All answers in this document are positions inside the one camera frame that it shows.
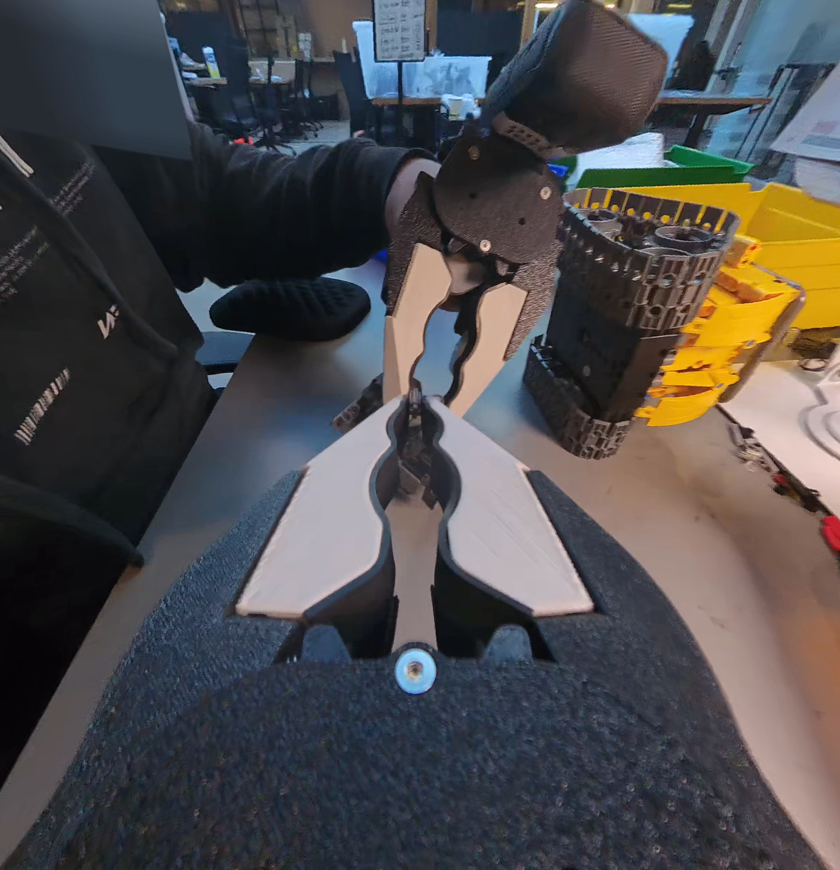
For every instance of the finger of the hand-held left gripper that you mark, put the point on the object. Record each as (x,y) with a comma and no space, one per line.
(410,312)
(495,333)

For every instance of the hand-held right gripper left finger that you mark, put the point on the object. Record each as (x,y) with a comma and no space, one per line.
(311,544)

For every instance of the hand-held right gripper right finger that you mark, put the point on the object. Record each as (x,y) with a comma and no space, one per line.
(515,544)

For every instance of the grey Lego engine assembly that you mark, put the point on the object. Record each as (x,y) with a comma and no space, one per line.
(416,469)

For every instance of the yellow toy robot body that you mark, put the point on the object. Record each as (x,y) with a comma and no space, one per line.
(630,306)

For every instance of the person's left forearm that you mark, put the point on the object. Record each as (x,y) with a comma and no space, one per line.
(257,204)

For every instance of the grey desk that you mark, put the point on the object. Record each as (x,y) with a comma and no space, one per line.
(664,544)

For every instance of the person's left hand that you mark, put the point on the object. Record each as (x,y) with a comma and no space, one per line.
(406,180)

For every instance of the black chair armrest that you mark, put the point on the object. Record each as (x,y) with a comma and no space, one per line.
(291,309)

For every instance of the printed sign board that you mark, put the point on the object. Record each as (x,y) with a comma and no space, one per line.
(399,30)

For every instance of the green plastic bin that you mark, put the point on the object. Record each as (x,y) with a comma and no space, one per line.
(705,163)

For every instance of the pile of grey toy pieces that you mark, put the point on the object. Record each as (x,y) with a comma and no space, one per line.
(749,445)

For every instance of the yellow plastic bin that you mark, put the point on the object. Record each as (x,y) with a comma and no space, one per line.
(800,231)

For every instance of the white book stand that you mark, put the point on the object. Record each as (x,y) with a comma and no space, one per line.
(800,442)

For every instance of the red and black toy pieces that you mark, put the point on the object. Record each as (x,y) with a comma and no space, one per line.
(834,530)

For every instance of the instruction booklet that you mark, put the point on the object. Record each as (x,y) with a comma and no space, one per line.
(821,115)

